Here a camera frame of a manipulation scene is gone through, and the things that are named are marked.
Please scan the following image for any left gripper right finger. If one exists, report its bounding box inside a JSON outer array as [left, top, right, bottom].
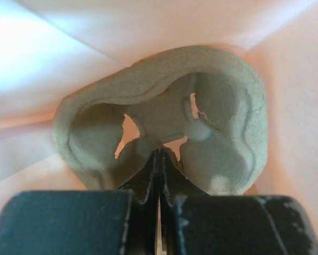
[[158, 150, 318, 254]]

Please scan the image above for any cardboard cup carrier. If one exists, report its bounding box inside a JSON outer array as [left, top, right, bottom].
[[53, 46, 268, 196]]

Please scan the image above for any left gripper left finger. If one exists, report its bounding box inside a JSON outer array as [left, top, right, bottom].
[[0, 151, 158, 254]]

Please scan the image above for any orange paper bag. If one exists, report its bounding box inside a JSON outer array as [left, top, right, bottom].
[[0, 1, 318, 236]]

